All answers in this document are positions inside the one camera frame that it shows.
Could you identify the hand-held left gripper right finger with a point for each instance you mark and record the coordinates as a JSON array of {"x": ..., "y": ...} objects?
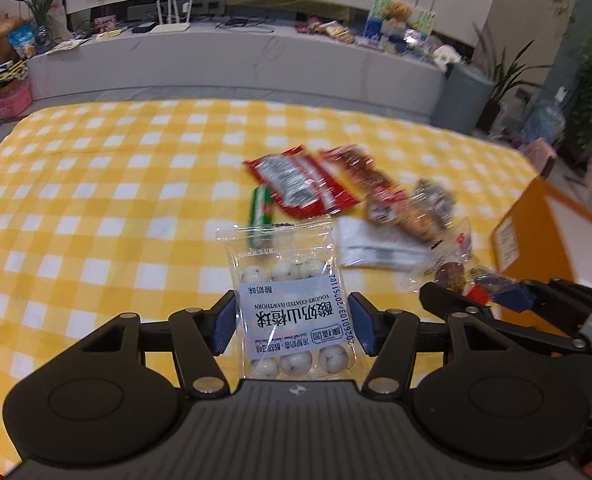
[{"x": 363, "y": 324}]

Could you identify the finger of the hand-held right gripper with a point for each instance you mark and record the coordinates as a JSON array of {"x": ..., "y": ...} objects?
[
  {"x": 450, "y": 300},
  {"x": 514, "y": 296}
]

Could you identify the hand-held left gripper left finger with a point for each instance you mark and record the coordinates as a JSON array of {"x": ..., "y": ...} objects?
[{"x": 224, "y": 324}]

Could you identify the clear packet of brown candies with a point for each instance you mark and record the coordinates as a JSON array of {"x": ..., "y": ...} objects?
[{"x": 450, "y": 275}]

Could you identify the clear packet of white balls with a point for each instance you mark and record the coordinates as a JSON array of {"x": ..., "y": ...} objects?
[{"x": 286, "y": 310}]

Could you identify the orange cardboard box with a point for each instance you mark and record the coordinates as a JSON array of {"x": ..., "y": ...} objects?
[{"x": 530, "y": 220}]

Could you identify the long white snack packet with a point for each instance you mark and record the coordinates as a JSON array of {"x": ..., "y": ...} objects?
[{"x": 375, "y": 246}]

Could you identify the red packet with brown meat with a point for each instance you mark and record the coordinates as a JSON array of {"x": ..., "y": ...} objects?
[{"x": 355, "y": 165}]

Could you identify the pile of snacks on cabinet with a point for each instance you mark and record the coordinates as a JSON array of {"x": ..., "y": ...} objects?
[{"x": 328, "y": 29}]

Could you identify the large brown nut bar packet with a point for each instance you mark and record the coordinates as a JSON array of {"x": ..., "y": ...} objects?
[{"x": 425, "y": 210}]

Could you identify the small brown nut bar packet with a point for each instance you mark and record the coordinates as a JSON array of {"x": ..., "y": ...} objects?
[{"x": 383, "y": 210}]

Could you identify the green stick packet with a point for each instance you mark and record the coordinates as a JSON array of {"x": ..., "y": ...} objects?
[{"x": 261, "y": 205}]

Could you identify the plain red snack packet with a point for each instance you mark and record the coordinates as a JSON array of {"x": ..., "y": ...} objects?
[{"x": 333, "y": 191}]

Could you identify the red packet with white label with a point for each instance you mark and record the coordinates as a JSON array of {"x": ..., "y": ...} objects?
[{"x": 281, "y": 180}]

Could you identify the yellow checked tablecloth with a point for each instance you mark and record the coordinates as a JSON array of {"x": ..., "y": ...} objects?
[{"x": 101, "y": 210}]

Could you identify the blue water bottle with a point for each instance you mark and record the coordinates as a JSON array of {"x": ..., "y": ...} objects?
[{"x": 543, "y": 120}]

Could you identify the grey trash bin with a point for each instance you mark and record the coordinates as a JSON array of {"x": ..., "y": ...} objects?
[{"x": 460, "y": 97}]

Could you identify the potted plant with long leaves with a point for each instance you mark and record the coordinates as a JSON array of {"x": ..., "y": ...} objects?
[{"x": 500, "y": 85}]

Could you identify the white plush toy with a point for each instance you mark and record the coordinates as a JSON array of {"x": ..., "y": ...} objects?
[{"x": 448, "y": 56}]

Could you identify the long white low cabinet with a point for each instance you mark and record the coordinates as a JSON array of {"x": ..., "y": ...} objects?
[{"x": 226, "y": 65}]

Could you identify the brown teddy bear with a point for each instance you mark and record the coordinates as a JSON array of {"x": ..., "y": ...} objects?
[{"x": 396, "y": 12}]

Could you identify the white router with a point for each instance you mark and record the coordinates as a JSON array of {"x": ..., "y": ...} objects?
[{"x": 171, "y": 24}]

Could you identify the pink storage box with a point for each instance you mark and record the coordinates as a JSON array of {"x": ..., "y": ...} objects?
[{"x": 11, "y": 101}]

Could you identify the yellow and black paper stack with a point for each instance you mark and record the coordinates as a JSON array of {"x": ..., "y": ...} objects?
[{"x": 3, "y": 76}]

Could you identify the blue snack bag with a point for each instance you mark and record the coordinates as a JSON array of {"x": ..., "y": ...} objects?
[{"x": 22, "y": 42}]

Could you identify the golden brown vase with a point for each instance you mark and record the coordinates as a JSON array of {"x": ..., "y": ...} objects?
[{"x": 3, "y": 35}]

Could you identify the leafy plant in dark vase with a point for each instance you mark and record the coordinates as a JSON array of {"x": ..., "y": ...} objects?
[{"x": 43, "y": 5}]

